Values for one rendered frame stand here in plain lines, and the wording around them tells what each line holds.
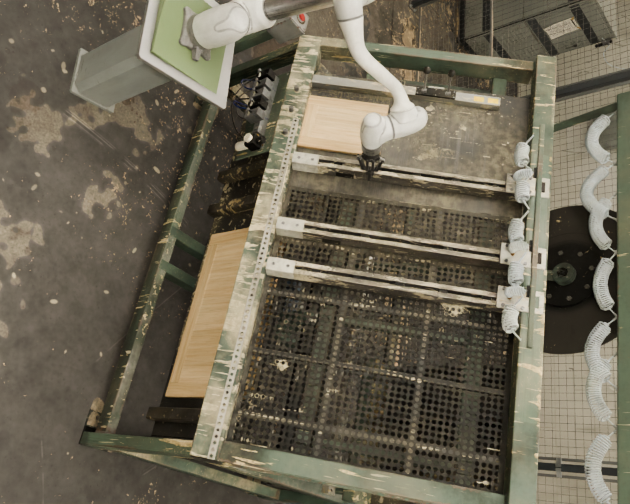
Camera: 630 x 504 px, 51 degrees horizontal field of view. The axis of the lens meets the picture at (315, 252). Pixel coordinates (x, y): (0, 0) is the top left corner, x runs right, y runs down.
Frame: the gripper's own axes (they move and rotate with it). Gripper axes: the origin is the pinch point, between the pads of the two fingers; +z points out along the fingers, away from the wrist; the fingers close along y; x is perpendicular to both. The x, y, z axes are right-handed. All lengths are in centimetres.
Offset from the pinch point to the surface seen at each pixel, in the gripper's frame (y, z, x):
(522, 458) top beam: 76, 0, -116
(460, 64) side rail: 36, 5, 77
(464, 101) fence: 40, 4, 53
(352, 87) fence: -17, 4, 53
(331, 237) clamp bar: -12.0, 2.7, -34.3
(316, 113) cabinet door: -32.2, 6.3, 35.3
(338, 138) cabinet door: -18.7, 6.8, 22.3
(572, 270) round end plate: 102, 34, -17
